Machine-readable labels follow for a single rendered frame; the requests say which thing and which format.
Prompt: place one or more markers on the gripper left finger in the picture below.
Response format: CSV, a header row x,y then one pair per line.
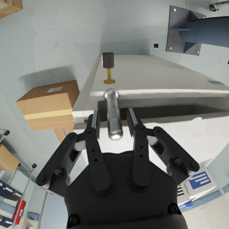
x,y
60,161

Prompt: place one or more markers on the red box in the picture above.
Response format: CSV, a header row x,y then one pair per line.
x,y
19,211

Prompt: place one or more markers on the white supply cabinet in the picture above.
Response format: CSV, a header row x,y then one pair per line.
x,y
187,132

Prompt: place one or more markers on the white cabinet door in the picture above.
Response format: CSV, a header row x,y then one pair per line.
x,y
152,75

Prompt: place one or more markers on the large brown cardboard box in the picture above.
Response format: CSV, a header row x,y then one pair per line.
x,y
48,105

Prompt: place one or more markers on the black caster wheel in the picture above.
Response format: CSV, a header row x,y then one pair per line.
x,y
213,7

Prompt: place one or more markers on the white box with blue label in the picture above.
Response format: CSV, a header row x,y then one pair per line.
x,y
200,180

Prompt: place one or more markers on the navy blue storage bin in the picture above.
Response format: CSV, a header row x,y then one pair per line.
x,y
4,187
5,221

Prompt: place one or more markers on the white box with black stripes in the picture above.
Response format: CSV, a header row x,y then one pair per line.
x,y
182,194

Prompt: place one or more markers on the black storage bin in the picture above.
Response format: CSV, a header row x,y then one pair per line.
x,y
16,195

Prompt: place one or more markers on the black knob on brass stem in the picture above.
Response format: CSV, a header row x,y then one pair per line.
x,y
108,60

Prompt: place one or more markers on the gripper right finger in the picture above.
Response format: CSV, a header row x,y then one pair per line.
x,y
175,152

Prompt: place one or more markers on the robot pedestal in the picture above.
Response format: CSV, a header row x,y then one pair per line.
x,y
202,30

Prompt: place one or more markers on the blue scoop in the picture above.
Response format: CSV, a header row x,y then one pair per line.
x,y
187,204

